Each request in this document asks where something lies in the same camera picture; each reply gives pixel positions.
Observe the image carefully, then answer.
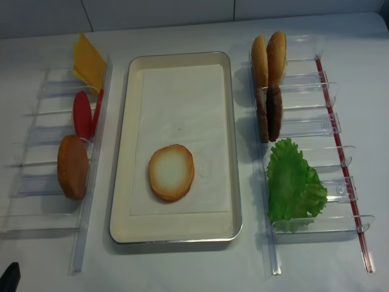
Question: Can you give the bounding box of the green lettuce leaf front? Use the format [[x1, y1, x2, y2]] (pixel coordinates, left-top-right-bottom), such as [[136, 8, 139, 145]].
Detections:
[[267, 138, 309, 223]]

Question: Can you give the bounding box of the green lettuce leaf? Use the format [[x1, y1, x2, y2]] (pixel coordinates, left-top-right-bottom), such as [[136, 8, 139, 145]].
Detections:
[[301, 166, 328, 217], [267, 138, 309, 223]]

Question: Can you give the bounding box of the left brown meat patty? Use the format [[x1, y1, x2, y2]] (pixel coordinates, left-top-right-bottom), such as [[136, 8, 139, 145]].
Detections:
[[256, 87, 269, 143]]

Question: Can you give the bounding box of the brown meat patty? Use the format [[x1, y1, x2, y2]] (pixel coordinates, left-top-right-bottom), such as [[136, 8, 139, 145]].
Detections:
[[256, 87, 269, 143], [266, 85, 283, 142]]

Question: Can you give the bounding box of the right brown meat patty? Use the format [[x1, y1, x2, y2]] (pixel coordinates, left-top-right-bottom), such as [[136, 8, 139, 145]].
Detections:
[[266, 85, 283, 142]]

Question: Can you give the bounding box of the rear red tomato slice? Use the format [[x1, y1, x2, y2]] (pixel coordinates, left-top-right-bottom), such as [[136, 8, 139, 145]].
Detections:
[[90, 88, 104, 137]]

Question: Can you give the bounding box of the red tomato slice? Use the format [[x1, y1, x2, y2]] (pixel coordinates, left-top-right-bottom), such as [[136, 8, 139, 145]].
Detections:
[[72, 91, 92, 140], [90, 88, 104, 137]]

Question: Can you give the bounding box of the front red tomato slice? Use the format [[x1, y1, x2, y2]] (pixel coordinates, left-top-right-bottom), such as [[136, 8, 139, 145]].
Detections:
[[72, 91, 92, 140]]

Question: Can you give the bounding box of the green lettuce leaf rear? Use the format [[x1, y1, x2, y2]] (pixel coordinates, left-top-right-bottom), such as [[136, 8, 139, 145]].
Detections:
[[301, 166, 328, 217]]

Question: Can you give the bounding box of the yellow cheese slice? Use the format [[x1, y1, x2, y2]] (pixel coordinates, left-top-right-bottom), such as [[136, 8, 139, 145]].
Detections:
[[73, 33, 106, 96]]

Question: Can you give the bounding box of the bun slice on tray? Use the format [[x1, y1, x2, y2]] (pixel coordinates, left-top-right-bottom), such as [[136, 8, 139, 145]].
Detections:
[[148, 144, 195, 203]]

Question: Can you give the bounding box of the cream metal tray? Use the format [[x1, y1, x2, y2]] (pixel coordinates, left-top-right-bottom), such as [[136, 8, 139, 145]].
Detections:
[[109, 52, 242, 244]]

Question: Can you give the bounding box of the white paper tray liner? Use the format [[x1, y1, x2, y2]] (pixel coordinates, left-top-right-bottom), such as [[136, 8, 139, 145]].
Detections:
[[130, 65, 230, 215]]

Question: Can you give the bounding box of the left bun slice in rack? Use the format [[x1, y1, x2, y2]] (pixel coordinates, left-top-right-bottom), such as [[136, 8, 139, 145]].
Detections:
[[251, 35, 269, 88]]

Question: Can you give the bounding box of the bun slice in rack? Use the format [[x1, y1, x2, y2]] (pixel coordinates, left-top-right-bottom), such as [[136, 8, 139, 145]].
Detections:
[[266, 31, 287, 86], [251, 35, 269, 88]]

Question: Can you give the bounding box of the right clear acrylic rack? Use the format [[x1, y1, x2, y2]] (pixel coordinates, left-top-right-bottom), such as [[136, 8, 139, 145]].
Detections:
[[240, 34, 376, 268]]

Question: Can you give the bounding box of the clear acrylic rack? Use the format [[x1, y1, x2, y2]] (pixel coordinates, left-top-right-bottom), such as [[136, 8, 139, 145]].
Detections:
[[240, 34, 376, 268], [1, 52, 113, 274]]

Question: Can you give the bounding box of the brown bun in left rack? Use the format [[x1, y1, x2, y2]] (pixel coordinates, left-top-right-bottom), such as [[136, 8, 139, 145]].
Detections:
[[57, 135, 89, 200]]

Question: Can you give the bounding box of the right bun slice in rack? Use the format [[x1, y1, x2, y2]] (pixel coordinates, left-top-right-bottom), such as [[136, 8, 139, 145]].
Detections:
[[266, 31, 287, 86]]

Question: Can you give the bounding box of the left clear acrylic rack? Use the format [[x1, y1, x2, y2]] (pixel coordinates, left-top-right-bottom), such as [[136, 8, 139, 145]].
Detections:
[[1, 52, 113, 274]]

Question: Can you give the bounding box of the black object at corner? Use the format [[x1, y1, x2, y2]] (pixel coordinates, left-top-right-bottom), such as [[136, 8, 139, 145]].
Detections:
[[0, 262, 21, 292]]

